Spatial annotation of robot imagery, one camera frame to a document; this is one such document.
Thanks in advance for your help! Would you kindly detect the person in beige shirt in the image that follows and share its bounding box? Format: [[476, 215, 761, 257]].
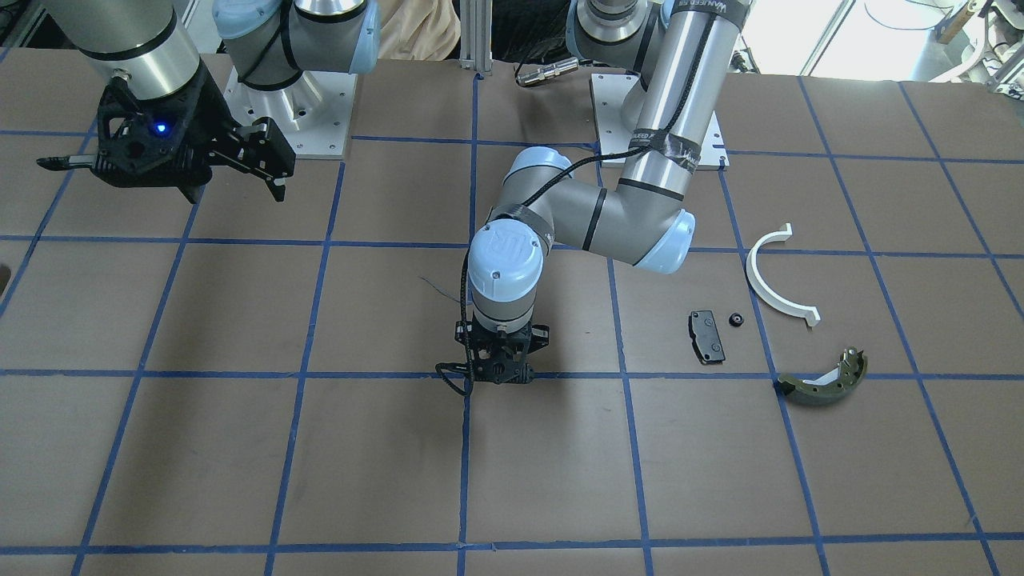
[[377, 1, 461, 61]]

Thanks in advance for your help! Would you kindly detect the aluminium frame post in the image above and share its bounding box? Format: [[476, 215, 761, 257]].
[[458, 0, 493, 76]]

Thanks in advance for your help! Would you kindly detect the white curved plastic bracket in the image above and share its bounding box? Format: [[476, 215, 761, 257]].
[[745, 222, 822, 328]]

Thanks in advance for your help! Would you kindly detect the green brake shoe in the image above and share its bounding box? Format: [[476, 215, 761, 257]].
[[778, 347, 868, 406]]

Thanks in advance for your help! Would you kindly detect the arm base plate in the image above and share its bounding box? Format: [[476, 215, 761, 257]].
[[223, 70, 360, 161], [591, 73, 729, 170]]

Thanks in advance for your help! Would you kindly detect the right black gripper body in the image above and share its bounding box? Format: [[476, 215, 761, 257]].
[[89, 63, 296, 190]]

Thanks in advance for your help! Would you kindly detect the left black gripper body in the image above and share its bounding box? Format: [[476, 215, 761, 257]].
[[454, 318, 550, 384]]

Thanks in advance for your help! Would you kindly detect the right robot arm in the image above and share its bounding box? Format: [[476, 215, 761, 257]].
[[38, 1, 380, 204]]

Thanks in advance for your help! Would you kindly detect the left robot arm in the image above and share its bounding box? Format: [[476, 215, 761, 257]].
[[436, 1, 752, 384]]

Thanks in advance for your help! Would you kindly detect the silver metal tool handle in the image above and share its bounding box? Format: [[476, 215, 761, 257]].
[[514, 56, 579, 88]]

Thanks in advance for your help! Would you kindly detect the black brake pad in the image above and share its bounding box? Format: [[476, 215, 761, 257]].
[[688, 310, 726, 365]]

